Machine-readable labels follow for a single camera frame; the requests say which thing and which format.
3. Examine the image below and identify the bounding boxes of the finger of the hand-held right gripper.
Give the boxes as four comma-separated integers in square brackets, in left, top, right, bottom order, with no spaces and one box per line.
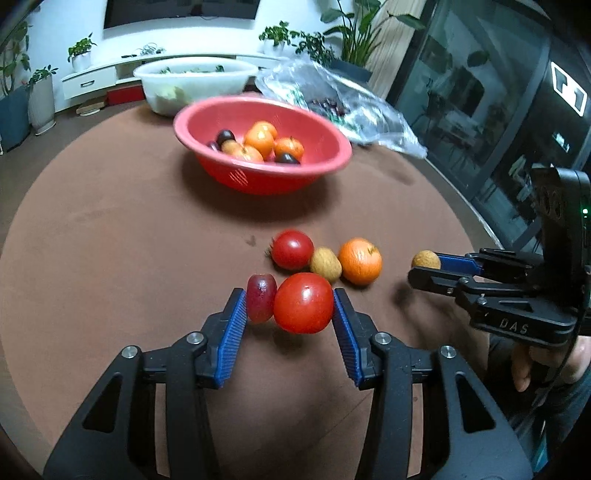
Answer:
[407,267,529,301]
[436,249,548,282]

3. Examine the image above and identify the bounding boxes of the white television cabinet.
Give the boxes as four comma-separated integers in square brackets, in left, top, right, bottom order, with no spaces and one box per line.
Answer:
[62,51,280,100]

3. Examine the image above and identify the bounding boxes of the small plant in white pot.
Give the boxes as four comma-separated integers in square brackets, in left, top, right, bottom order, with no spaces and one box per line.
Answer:
[259,21,291,57]
[68,33,98,73]

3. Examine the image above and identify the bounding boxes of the bundle of cables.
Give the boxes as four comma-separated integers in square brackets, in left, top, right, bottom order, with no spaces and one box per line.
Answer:
[122,43,165,57]

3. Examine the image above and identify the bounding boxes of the red tomato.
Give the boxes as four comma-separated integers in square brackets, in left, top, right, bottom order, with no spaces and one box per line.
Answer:
[273,272,334,335]
[265,229,315,271]

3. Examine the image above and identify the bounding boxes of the person's right hand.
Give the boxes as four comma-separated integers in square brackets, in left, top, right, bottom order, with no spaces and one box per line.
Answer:
[512,336,591,394]

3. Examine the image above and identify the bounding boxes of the brown longan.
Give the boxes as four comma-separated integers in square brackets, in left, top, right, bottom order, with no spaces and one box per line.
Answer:
[411,250,441,270]
[310,247,343,283]

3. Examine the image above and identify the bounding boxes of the glass sliding door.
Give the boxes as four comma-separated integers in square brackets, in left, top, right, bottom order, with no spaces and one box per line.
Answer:
[387,0,591,260]

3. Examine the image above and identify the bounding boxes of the clear plastic bag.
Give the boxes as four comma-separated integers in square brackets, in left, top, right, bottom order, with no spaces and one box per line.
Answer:
[255,60,428,160]

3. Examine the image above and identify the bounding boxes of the black television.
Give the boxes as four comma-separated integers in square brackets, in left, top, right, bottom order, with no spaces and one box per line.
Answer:
[104,0,259,30]

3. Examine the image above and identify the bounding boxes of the green leafy vegetables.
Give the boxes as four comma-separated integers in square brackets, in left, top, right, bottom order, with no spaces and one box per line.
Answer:
[159,65,227,75]

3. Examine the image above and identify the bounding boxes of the pile of dark cherries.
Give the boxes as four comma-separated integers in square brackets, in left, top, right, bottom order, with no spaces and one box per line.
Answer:
[308,98,350,116]

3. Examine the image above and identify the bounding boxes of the red box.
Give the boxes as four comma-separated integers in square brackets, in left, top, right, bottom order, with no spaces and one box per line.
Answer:
[107,87,145,107]

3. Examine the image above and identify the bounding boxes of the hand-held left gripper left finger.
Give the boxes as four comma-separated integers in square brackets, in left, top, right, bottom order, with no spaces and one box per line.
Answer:
[42,288,247,480]

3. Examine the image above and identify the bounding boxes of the white plastic bowl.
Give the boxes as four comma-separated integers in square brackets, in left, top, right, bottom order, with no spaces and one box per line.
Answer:
[133,57,259,116]

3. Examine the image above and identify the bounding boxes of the red plastic colander basin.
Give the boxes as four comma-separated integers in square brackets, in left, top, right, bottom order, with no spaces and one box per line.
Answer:
[174,96,352,195]

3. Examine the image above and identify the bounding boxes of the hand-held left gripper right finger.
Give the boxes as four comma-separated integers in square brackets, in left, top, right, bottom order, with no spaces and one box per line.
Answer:
[332,288,534,480]

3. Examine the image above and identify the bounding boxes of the tall plant in blue pot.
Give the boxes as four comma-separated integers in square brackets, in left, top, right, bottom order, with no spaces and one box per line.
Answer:
[0,23,31,153]

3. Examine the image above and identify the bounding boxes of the bushy dark green plant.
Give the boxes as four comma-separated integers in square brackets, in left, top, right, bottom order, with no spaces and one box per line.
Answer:
[291,31,336,68]

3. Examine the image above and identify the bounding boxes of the plant in tall white pot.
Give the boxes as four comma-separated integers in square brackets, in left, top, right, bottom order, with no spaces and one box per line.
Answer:
[27,67,59,136]

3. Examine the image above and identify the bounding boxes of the beige curtain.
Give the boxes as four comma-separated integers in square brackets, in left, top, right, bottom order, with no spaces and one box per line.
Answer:
[368,0,437,100]

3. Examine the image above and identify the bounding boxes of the broad-leaf plant in blue pot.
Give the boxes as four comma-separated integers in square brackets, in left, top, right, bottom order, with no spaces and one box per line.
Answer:
[321,0,426,84]

